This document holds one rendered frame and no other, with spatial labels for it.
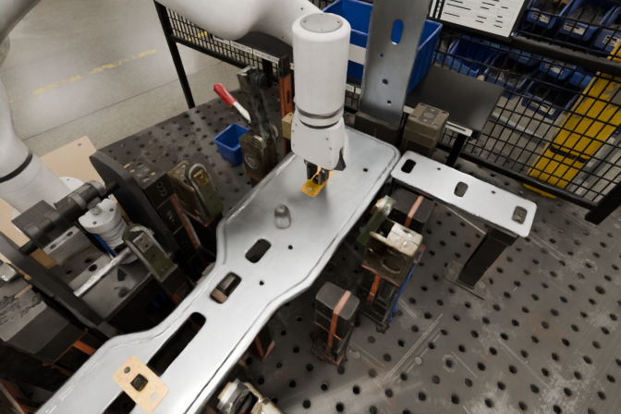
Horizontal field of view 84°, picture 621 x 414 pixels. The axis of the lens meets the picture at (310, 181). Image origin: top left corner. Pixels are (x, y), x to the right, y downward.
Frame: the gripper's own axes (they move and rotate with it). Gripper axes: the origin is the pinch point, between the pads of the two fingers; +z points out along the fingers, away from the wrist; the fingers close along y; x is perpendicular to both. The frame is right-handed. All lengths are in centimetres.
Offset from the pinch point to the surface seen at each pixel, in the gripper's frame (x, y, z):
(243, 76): -1.8, -15.6, -18.3
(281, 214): -13.6, 0.8, -0.9
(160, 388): -45.5, 3.1, 2.8
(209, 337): -36.5, 3.8, 3.1
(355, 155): 11.5, 2.9, 3.1
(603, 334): 20, 70, 33
